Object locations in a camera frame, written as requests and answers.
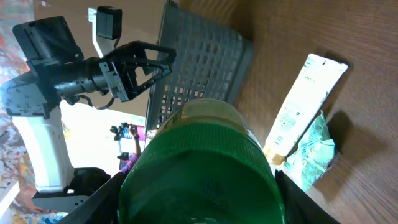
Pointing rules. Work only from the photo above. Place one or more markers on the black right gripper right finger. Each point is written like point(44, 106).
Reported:
point(299, 207)

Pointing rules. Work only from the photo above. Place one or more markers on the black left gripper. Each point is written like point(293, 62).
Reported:
point(108, 74)

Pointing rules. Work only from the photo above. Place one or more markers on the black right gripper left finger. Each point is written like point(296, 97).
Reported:
point(101, 207)

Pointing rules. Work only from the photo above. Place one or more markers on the teal tissue packet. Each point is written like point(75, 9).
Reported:
point(311, 160)

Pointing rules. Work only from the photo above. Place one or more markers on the green lid seasoning jar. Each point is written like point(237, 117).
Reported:
point(202, 166)

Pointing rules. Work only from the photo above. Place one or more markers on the white cream tube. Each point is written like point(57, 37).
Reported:
point(314, 83)

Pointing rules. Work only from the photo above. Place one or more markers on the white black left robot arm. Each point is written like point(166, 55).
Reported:
point(59, 72)

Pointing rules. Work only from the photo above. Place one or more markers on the person in purple shirt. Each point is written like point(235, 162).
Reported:
point(131, 146)

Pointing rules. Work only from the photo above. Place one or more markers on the grey plastic mesh basket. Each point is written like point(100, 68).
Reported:
point(211, 62)

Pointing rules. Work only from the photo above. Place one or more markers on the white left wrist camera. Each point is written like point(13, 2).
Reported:
point(106, 28)

